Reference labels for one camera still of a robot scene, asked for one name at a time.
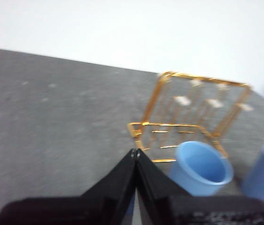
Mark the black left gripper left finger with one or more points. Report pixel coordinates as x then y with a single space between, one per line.
87 211

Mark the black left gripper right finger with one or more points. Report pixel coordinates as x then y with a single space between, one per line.
181 211

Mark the blue ribbed plastic cup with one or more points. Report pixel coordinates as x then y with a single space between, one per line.
263 178
185 181

